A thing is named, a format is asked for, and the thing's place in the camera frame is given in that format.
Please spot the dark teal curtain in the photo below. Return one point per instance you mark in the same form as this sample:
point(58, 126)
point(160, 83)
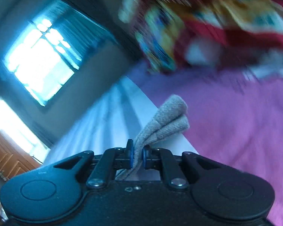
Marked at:
point(113, 30)

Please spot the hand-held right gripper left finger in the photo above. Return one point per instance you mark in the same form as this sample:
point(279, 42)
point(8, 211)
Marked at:
point(130, 155)

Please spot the white pillow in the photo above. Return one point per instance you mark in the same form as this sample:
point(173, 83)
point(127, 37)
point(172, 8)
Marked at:
point(271, 66)

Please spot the large sliding window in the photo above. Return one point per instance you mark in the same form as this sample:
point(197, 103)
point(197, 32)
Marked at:
point(42, 58)

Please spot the bright side window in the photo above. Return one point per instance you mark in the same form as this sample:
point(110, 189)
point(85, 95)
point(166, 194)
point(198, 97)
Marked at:
point(9, 124)

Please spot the teal sheer curtain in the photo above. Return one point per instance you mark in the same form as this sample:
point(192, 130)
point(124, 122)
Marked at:
point(82, 40)

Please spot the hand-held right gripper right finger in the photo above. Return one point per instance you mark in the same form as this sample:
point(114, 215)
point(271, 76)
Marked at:
point(145, 156)

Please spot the striped bed sheet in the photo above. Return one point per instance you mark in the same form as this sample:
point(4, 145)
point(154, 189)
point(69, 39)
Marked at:
point(226, 122)

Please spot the colourful printed blanket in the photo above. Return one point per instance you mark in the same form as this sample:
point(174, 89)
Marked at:
point(202, 16)

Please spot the brown wooden door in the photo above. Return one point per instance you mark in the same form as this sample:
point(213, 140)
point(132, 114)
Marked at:
point(4, 155)

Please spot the beige fleece pants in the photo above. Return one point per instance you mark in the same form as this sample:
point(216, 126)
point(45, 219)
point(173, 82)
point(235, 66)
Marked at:
point(166, 120)

